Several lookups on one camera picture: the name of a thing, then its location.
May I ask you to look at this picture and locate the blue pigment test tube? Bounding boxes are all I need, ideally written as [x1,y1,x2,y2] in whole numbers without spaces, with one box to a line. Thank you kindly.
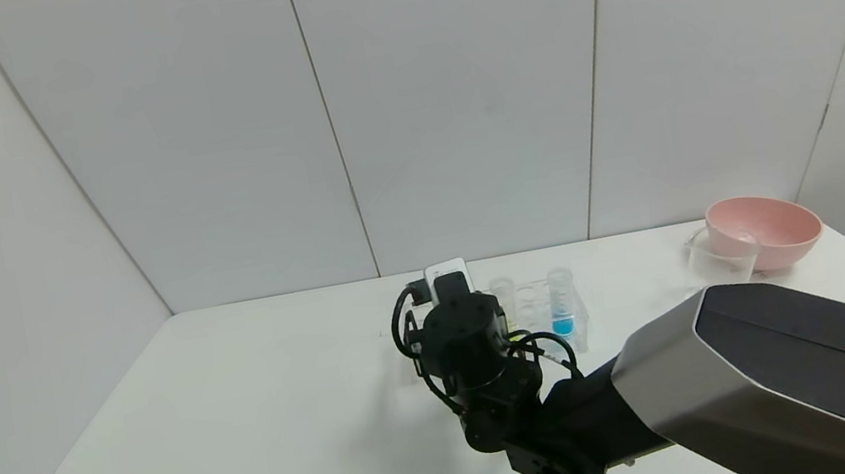
[544,264,584,340]

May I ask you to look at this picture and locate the pink bowl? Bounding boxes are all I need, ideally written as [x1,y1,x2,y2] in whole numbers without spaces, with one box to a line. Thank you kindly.
[702,184,829,281]

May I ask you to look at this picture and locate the clear glass beaker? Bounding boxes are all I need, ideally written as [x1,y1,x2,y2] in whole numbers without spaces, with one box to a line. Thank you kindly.
[679,218,766,298]

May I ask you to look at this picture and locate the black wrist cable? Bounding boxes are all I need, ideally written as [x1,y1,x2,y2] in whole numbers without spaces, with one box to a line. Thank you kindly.
[505,321,584,390]
[385,281,457,422]

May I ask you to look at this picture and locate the yellow pigment test tube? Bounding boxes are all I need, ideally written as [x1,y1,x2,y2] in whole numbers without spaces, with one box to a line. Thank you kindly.
[488,275,522,330]

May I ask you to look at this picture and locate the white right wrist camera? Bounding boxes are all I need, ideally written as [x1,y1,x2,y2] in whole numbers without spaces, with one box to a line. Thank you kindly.
[422,256,475,306]

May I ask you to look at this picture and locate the clear plastic test tube rack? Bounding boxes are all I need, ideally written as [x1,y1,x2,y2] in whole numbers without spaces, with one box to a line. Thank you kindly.
[386,271,595,386]

